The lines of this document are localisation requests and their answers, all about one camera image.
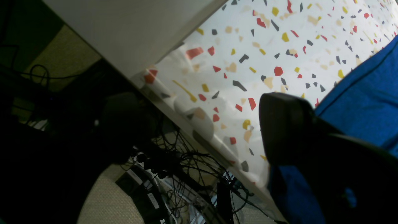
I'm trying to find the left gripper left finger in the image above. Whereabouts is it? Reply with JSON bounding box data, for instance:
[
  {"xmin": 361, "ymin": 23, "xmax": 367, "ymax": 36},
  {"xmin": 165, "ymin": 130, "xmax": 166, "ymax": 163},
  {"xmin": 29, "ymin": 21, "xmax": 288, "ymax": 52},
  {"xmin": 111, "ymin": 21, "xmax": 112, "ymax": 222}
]
[{"xmin": 1, "ymin": 92, "xmax": 153, "ymax": 224}]

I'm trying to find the terrazzo pattern table cover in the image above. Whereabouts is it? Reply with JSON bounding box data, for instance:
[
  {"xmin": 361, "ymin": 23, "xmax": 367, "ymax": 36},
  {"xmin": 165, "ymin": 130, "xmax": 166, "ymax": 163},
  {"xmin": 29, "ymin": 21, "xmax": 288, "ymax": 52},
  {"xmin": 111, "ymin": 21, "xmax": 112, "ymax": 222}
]
[{"xmin": 131, "ymin": 0, "xmax": 398, "ymax": 218}]

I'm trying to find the black wire rack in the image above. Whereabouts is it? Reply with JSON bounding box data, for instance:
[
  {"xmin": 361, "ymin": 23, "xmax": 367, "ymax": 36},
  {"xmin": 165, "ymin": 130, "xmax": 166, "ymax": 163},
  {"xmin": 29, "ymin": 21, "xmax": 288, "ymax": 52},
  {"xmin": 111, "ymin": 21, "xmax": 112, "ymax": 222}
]
[{"xmin": 116, "ymin": 144, "xmax": 281, "ymax": 224}]

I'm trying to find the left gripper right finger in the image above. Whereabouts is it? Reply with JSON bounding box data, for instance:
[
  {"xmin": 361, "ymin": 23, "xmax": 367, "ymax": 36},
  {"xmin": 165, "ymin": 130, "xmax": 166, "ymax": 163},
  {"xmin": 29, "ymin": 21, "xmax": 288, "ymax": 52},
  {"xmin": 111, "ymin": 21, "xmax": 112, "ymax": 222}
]
[{"xmin": 259, "ymin": 92, "xmax": 397, "ymax": 224}]

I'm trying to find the navy blue t-shirt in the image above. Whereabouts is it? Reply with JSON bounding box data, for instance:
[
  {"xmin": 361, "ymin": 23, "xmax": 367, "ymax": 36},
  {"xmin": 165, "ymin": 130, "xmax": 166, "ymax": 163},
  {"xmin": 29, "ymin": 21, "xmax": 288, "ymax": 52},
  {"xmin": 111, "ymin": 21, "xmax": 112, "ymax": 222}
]
[{"xmin": 267, "ymin": 36, "xmax": 398, "ymax": 224}]

